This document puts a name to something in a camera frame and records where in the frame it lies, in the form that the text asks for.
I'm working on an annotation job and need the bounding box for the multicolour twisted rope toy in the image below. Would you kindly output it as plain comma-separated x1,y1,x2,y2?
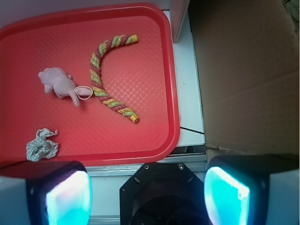
90,35,139,123

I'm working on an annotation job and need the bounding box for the brown cardboard box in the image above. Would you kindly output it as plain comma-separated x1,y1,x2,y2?
188,0,300,154

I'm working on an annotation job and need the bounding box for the red plastic tray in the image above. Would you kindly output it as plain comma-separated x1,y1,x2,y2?
0,3,180,166

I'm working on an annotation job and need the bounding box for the pink plush bunny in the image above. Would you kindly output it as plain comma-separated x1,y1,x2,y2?
38,67,93,107

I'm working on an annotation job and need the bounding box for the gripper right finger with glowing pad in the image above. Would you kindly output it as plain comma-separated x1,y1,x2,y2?
204,154,300,225

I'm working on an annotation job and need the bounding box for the white upright panel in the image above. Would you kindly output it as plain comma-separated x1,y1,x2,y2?
169,0,190,43

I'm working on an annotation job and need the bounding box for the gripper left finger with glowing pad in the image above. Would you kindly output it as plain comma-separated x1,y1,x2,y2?
0,161,92,225

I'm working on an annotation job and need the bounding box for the crumpled white paper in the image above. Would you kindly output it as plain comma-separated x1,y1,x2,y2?
26,128,59,162

